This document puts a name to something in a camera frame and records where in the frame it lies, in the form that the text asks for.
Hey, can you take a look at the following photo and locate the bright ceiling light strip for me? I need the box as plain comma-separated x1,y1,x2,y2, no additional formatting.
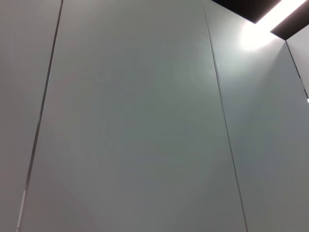
254,0,309,33

